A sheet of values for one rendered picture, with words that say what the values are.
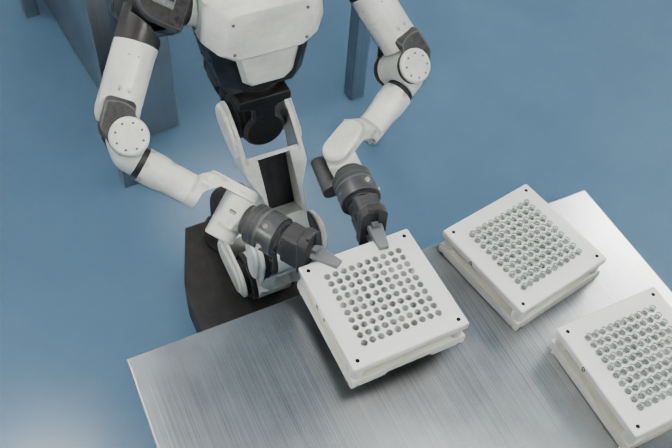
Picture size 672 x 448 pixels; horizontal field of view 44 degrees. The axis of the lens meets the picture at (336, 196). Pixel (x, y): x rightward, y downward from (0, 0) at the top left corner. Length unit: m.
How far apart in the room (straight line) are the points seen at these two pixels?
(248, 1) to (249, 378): 0.74
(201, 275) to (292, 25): 1.09
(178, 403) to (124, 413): 0.99
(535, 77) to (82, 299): 2.04
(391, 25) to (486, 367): 0.75
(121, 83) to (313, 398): 0.71
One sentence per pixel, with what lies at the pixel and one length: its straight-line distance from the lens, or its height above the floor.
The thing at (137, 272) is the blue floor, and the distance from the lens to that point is 2.84.
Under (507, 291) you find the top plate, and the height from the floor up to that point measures 0.94.
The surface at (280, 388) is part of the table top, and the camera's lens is 1.61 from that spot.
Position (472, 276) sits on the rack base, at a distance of 1.75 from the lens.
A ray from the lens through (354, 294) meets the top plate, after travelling 1.60.
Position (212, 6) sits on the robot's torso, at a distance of 1.68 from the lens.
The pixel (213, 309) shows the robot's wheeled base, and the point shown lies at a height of 0.17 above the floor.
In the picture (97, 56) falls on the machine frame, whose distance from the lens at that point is 2.64.
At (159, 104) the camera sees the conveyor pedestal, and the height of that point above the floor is 0.14.
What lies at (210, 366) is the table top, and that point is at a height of 0.87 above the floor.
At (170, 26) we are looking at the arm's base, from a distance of 1.68.
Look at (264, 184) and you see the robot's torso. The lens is 2.04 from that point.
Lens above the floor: 2.31
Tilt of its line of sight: 50 degrees down
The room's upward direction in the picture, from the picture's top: 5 degrees clockwise
